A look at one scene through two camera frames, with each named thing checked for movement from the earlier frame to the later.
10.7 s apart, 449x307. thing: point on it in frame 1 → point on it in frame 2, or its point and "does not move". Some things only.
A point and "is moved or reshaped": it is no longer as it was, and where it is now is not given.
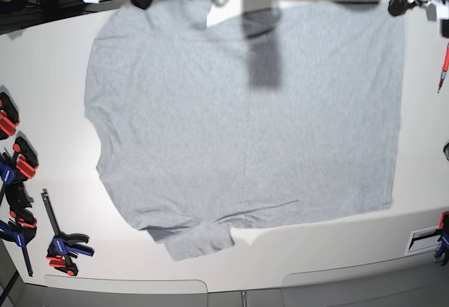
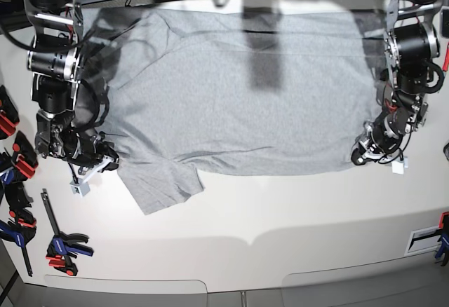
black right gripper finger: (398, 6) → (383, 137)
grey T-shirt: (289, 115) is moved or reshaped
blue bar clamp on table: (61, 252) does not move
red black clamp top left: (9, 116) does not move
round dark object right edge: (445, 150) does not move
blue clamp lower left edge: (20, 226) does not move
